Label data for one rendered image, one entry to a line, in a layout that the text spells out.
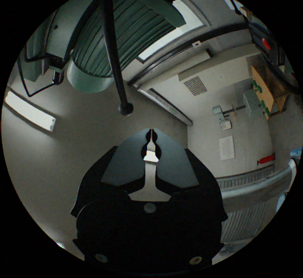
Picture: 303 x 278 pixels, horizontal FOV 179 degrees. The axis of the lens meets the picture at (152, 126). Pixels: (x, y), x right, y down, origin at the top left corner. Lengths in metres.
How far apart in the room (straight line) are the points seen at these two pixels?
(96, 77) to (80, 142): 1.29
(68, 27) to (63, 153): 1.39
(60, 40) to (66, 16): 0.06
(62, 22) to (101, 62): 0.15
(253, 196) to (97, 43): 0.57
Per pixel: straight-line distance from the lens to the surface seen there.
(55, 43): 0.29
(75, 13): 0.24
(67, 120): 1.55
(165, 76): 1.87
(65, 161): 1.49
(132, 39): 0.20
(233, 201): 0.41
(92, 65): 0.24
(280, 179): 0.48
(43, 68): 0.37
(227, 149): 3.05
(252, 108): 2.36
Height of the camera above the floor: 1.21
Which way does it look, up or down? 41 degrees up
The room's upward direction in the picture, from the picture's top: 109 degrees counter-clockwise
